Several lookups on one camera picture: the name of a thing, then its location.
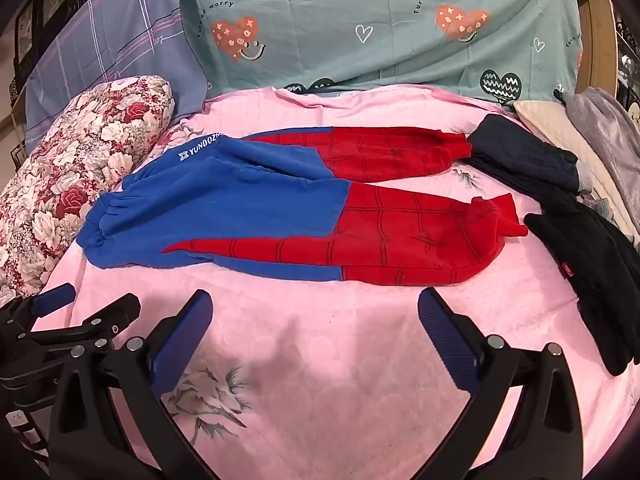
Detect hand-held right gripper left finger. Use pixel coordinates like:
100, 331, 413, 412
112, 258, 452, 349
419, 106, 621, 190
48, 289, 236, 480

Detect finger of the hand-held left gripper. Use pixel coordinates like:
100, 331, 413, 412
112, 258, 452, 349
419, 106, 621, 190
0, 282, 77, 343
25, 293, 141, 358

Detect cream folded cloth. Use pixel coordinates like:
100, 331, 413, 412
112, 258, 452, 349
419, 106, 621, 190
514, 100, 640, 241

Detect black fleece garment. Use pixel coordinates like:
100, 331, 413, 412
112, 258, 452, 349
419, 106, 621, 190
523, 195, 640, 376

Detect wooden bed frame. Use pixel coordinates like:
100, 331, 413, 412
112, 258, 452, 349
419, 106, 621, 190
570, 0, 618, 95

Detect red floral pillow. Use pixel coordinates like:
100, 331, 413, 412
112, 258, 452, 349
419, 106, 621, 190
0, 75, 176, 308

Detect folded navy garment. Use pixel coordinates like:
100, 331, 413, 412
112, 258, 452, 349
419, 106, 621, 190
467, 114, 581, 202

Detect blue plaid pillow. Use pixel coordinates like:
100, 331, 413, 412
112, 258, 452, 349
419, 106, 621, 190
24, 0, 211, 153

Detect pink blanket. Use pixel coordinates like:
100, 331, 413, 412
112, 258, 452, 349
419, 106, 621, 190
30, 85, 637, 480

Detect blue and red pants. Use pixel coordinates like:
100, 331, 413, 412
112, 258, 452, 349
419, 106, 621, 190
76, 127, 529, 286

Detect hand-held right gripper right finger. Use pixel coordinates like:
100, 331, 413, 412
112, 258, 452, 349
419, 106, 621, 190
417, 287, 585, 480

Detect grey plush cloth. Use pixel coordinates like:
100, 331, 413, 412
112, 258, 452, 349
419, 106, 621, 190
562, 86, 640, 201

